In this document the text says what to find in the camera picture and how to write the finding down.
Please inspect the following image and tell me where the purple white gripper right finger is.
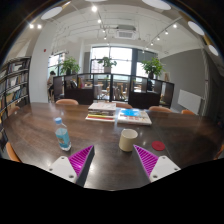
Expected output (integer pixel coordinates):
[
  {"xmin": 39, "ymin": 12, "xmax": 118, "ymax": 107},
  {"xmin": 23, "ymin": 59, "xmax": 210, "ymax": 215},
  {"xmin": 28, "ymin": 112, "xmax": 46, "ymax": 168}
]
[{"xmin": 133, "ymin": 145, "xmax": 180, "ymax": 182}]

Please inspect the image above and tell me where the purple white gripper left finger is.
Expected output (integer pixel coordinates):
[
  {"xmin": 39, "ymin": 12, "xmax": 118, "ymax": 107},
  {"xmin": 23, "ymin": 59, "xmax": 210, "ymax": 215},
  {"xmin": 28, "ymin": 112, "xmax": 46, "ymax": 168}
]
[{"xmin": 48, "ymin": 145, "xmax": 95, "ymax": 187}]

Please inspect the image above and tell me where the clear water bottle blue cap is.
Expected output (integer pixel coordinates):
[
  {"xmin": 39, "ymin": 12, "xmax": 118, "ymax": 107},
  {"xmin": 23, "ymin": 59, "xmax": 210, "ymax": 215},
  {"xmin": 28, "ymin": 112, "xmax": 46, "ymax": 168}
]
[{"xmin": 54, "ymin": 117, "xmax": 71, "ymax": 151}]

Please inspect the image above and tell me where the blue cover book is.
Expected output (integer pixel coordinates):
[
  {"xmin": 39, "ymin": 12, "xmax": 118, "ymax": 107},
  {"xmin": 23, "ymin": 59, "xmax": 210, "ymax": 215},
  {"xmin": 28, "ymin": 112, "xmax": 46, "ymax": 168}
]
[{"xmin": 118, "ymin": 108, "xmax": 152, "ymax": 125}]

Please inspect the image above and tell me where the stack of books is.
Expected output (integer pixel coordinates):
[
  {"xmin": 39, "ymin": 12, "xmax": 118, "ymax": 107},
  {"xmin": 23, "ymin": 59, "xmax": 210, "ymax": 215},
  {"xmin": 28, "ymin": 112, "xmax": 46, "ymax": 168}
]
[{"xmin": 86, "ymin": 102, "xmax": 116, "ymax": 122}]

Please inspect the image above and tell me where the orange chair far right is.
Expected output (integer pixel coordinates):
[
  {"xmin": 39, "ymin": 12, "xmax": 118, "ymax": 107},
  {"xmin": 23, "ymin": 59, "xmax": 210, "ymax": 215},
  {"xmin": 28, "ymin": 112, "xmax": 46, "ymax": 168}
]
[{"xmin": 149, "ymin": 106, "xmax": 172, "ymax": 113}]

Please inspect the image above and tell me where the orange chair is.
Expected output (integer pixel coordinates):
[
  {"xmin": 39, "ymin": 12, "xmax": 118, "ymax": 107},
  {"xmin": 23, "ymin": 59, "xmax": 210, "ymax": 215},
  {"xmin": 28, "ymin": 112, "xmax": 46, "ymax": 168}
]
[
  {"xmin": 56, "ymin": 99, "xmax": 79, "ymax": 105},
  {"xmin": 116, "ymin": 103, "xmax": 133, "ymax": 109},
  {"xmin": 6, "ymin": 142, "xmax": 20, "ymax": 162},
  {"xmin": 149, "ymin": 106, "xmax": 172, "ymax": 113}
]

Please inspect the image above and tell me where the orange chair right end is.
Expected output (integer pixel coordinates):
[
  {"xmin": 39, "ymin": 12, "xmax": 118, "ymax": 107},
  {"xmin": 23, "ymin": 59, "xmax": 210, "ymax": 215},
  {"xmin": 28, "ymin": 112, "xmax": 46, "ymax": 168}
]
[{"xmin": 181, "ymin": 110, "xmax": 196, "ymax": 115}]

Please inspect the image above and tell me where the orange chair far left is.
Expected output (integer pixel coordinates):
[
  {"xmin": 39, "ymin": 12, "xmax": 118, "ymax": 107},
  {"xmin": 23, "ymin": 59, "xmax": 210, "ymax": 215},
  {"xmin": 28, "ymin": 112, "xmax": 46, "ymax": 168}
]
[{"xmin": 56, "ymin": 99, "xmax": 79, "ymax": 105}]

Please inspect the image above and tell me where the orange chair near left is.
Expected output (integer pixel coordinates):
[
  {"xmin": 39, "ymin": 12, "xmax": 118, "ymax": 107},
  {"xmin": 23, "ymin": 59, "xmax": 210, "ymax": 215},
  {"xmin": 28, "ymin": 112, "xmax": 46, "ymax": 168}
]
[{"xmin": 6, "ymin": 142, "xmax": 20, "ymax": 162}]

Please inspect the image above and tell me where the orange chair far middle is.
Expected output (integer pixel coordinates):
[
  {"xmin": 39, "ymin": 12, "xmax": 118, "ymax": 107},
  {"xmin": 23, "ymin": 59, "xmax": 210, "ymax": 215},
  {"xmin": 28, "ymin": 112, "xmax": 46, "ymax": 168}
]
[{"xmin": 116, "ymin": 103, "xmax": 133, "ymax": 109}]

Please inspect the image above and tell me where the dark divider shelf unit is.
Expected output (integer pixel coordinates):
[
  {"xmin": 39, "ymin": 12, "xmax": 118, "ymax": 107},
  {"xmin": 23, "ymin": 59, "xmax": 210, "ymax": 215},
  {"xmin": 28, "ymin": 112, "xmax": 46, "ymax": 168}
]
[{"xmin": 53, "ymin": 73, "xmax": 175, "ymax": 109}]

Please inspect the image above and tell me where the seated person in background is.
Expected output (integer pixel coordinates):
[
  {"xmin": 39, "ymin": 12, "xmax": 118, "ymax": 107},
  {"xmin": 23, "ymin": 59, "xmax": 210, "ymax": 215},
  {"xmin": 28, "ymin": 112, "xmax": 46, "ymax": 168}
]
[{"xmin": 47, "ymin": 71, "xmax": 56, "ymax": 96}]

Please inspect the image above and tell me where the right potted plant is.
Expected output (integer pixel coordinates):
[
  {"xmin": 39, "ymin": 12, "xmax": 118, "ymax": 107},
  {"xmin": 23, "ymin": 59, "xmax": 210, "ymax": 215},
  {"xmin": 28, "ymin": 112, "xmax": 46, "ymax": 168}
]
[{"xmin": 141, "ymin": 58, "xmax": 164, "ymax": 79}]

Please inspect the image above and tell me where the potted plant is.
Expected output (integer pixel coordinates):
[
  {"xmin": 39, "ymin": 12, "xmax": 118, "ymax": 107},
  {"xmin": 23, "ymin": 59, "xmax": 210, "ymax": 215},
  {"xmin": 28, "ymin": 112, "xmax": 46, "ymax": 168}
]
[
  {"xmin": 141, "ymin": 58, "xmax": 164, "ymax": 79},
  {"xmin": 58, "ymin": 57, "xmax": 80, "ymax": 74},
  {"xmin": 98, "ymin": 57, "xmax": 117, "ymax": 73}
]

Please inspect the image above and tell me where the left potted plant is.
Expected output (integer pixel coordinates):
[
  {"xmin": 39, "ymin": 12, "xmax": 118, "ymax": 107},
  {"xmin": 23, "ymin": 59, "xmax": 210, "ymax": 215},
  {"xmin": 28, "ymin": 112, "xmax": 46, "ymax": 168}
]
[{"xmin": 58, "ymin": 57, "xmax": 80, "ymax": 74}]

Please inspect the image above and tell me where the middle potted plant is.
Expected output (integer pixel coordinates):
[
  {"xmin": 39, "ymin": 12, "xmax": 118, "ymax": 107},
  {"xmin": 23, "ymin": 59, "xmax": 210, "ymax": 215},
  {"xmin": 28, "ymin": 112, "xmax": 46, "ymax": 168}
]
[{"xmin": 98, "ymin": 57, "xmax": 117, "ymax": 73}]

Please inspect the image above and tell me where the tall bookshelf with books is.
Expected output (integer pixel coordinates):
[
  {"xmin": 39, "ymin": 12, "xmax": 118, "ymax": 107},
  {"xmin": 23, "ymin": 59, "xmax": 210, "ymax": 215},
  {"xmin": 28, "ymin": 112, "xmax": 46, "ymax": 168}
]
[{"xmin": 0, "ymin": 57, "xmax": 31, "ymax": 123}]

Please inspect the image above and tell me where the ceiling air conditioner unit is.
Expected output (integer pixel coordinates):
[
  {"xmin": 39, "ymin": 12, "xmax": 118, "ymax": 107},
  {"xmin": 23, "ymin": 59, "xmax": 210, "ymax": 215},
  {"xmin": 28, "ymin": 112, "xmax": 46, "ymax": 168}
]
[{"xmin": 116, "ymin": 25, "xmax": 136, "ymax": 40}]

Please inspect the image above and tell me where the white wall radiator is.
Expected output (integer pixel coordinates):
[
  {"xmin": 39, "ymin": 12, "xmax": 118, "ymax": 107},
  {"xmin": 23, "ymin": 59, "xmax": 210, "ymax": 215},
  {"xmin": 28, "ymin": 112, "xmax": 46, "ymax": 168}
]
[{"xmin": 178, "ymin": 90, "xmax": 202, "ymax": 114}]

